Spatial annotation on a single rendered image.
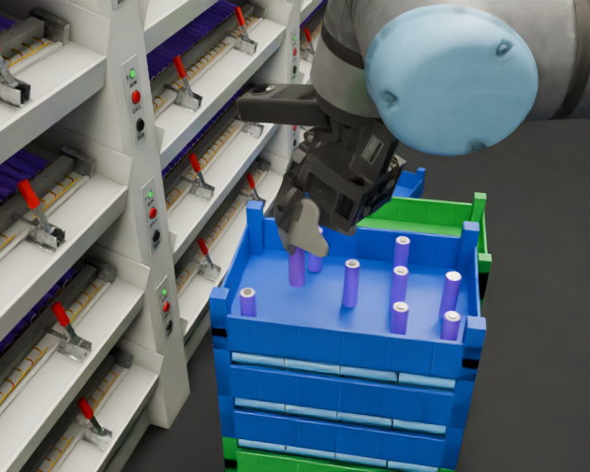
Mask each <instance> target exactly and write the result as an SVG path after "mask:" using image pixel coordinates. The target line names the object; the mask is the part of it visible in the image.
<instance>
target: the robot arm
mask: <svg viewBox="0 0 590 472"><path fill-rule="evenodd" d="M309 74H310V81H311V83H312V84H295V83H263V84H260V85H258V86H256V87H255V88H254V89H252V90H251V91H250V92H248V93H247V94H245V95H243V96H241V97H239V98H238V99H237V101H236V102H237V106H238V110H239V113H240V116H241V119H242V120H243V121H244V122H253V123H265V124H278V125H302V126H313V127H312V128H311V129H309V130H307V131H305V132H304V133H303V138H304V141H302V142H300V144H299V145H298V146H297V147H296V149H295V150H294V152H293V153H292V155H291V158H290V160H289V162H288V165H287V168H286V173H285V174H284V175H283V181H282V183H281V185H280V187H279V190H278V192H277V195H276V199H275V203H274V216H275V224H276V226H277V227H278V234H279V237H280V240H281V243H282V245H283V247H284V248H285V250H286V251H287V252H288V253H289V254H290V255H294V253H295V250H296V247H297V246H298V247H300V248H301V249H303V250H305V251H307V252H309V253H311V254H313V255H315V256H317V257H320V258H325V257H326V256H327V255H328V253H329V246H328V244H327V242H326V241H325V239H324V237H323V236H322V234H321V233H320V231H319V229H318V227H319V225H321V226H323V227H325V228H328V229H332V230H334V231H336V232H339V233H341V234H344V235H346V236H353V235H354V234H355V233H356V230H357V225H356V224H358V223H359V222H360V221H362V220H363V218H365V217H366V216H367V215H371V214H373V213H374V212H376V211H377V210H378V209H379V208H381V207H382V206H383V205H385V204H386V203H387V202H390V201H391V197H392V194H393V192H394V189H395V187H396V186H397V183H398V181H399V178H400V176H401V173H402V171H403V169H404V166H405V164H406V161H404V159H402V158H401V157H400V156H398V155H396V154H395V152H396V149H397V146H398V144H399V141H401V142H402V143H404V144H405V145H407V146H409V147H411V148H413V149H415V150H418V151H420V152H423V153H426V154H430V155H443V156H454V155H468V154H472V153H475V152H477V151H479V150H482V149H484V148H489V147H491V146H493V145H495V144H497V143H498V142H500V141H501V140H503V139H504V138H506V137H507V136H508V135H510V134H511V133H512V132H513V131H514V130H515V129H516V128H517V127H518V126H519V125H520V124H521V122H522V121H543V120H567V119H589V118H590V0H329V1H328V5H327V8H326V12H325V16H324V20H323V23H322V26H321V30H320V33H319V37H318V41H317V47H316V51H315V55H314V59H313V62H312V65H311V69H310V73H309ZM305 192H306V193H307V196H308V197H306V196H305Z"/></svg>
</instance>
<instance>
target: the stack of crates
mask: <svg viewBox="0 0 590 472"><path fill-rule="evenodd" d="M485 203H486V194H485V193H475V194H474V198H473V204H472V203H462V202H453V201H443V200H432V199H412V198H403V197H391V201H390V202H387V203H386V204H385V205H383V206H382V207H381V208H379V209H378V210H377V211H376V212H374V213H373V214H371V215H367V216H366V217H365V218H363V220H362V221H360V222H359V223H358V224H356V225H357V226H360V227H369V228H379V229H397V230H406V231H416V232H425V233H435V234H445V235H454V236H460V237H461V233H462V227H463V222H464V221H469V222H478V223H479V238H478V243H477V256H478V272H479V301H480V313H481V308H482V305H483V300H484V296H485V291H486V287H487V282H488V278H489V272H490V269H491V264H492V256H491V254H488V253H487V241H486V229H485V218H484V208H485Z"/></svg>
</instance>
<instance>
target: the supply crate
mask: <svg viewBox="0 0 590 472"><path fill-rule="evenodd" d="M245 209H246V226H245V228H244V231H243V234H242V237H241V239H240V241H239V243H238V246H237V248H236V251H235V253H234V256H233V258H232V261H231V263H230V265H229V269H228V271H227V274H226V276H225V279H224V281H223V284H222V286H221V288H219V287H213V289H212V291H211V293H210V296H209V305H210V317H211V326H212V337H213V348H215V349H222V350H229V351H237V352H244V353H252V354H259V355H267V356H274V357H281V358H289V359H296V360H304V361H317V362H325V363H332V364H340V365H347V366H355V367H362V368H369V369H377V370H384V371H392V372H399V373H407V374H413V375H421V376H435V377H443V378H450V379H458V380H464V381H472V382H475V381H476V376H477V371H478V368H479V360H480V355H481V351H482V346H483V342H484V337H485V333H486V319H485V317H480V301H479V272H478V256H477V243H478V238H479V223H478V222H469V221H464V222H463V227H462V233H461V237H460V236H454V235H445V234H435V233H425V232H416V231H406V230H397V229H379V228H369V227H360V226H357V230H356V233H355V234H354V235H353V236H346V235H344V234H341V233H339V232H336V231H334V230H332V229H328V228H325V227H323V226H321V225H319V226H320V227H321V228H322V229H323V237H324V239H325V241H326V242H327V244H328V246H329V253H328V255H327V256H326V257H325V258H322V269H321V271H320V272H318V273H312V272H310V271H309V270H308V252H307V251H305V284H304V285H303V286H302V287H299V288H295V287H293V286H291V285H290V284H289V281H288V252H287V251H286V250H285V248H284V247H283V245H282V243H281V240H280V237H279V234H278V227H277V226H276V224H275V218H274V217H264V214H263V202H262V201H254V200H249V201H248V204H247V206H246V208H245ZM400 236H405V237H407V238H408V239H409V240H410V246H409V254H408V262H407V269H408V279H407V287H406V301H405V303H406V304H407V305H408V306H409V311H408V319H407V326H406V335H402V334H395V333H390V329H391V312H390V299H391V283H392V279H391V276H392V266H393V258H394V248H395V240H396V238H397V237H400ZM349 259H356V260H357V261H358V262H359V263H360V277H359V290H358V303H357V305H356V306H354V307H346V306H344V305H343V293H344V275H345V262H346V261H347V260H349ZM448 272H457V273H459V274H460V275H461V276H462V279H461V284H460V289H459V294H458V300H457V304H456V310H455V312H457V313H458V314H459V315H460V316H461V321H460V326H459V331H458V336H457V341H450V340H442V339H440V335H441V330H442V324H443V319H442V318H441V317H440V316H439V312H440V306H441V301H442V294H443V288H444V283H445V277H446V273H448ZM243 288H252V289H254V290H255V292H256V305H257V317H248V316H241V304H240V291H241V290H242V289H243Z"/></svg>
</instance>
